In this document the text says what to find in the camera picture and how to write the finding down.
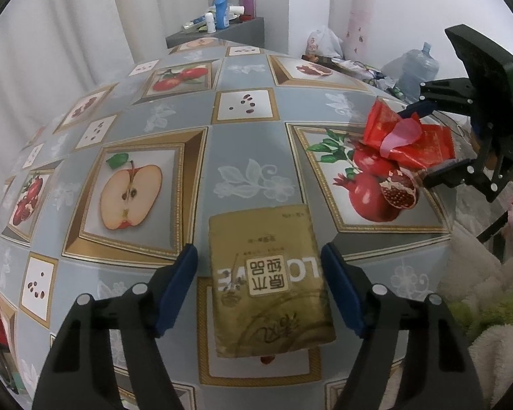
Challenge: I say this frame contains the gold paper packet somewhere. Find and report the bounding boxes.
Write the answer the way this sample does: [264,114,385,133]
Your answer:
[208,206,338,358]

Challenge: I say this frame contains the white plastic bag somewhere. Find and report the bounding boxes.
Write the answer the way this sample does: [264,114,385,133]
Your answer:
[304,26,345,60]

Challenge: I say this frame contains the pink paper roll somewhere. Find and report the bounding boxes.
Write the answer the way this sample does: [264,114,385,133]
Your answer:
[344,0,376,59]

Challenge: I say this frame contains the dark grey cabinet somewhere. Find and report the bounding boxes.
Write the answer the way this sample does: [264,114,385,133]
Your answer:
[166,17,266,50]

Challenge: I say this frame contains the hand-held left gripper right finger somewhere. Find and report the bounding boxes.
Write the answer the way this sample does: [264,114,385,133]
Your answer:
[320,243,484,410]

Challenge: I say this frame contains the white and green fluffy robe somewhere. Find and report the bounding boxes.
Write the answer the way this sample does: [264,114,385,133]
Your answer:
[438,205,513,410]

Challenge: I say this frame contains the red wrapper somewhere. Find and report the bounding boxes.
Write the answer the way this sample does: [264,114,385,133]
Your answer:
[363,97,456,170]

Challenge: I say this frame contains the blue plastic bottle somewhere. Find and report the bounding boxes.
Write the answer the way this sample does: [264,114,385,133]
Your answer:
[214,0,232,30]

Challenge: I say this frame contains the fruit print tablecloth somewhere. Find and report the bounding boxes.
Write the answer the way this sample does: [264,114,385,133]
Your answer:
[0,38,459,410]

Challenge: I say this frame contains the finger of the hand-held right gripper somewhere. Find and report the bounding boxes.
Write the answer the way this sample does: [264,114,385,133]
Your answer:
[417,158,502,204]
[395,78,475,119]

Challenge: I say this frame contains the white curtain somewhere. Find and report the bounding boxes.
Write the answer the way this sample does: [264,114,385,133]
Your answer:
[0,0,290,146]

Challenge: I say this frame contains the large water jug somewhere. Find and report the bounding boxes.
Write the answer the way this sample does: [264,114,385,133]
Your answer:
[397,42,440,101]

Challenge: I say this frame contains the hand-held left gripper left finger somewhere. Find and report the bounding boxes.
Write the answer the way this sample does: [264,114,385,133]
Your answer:
[32,243,199,410]

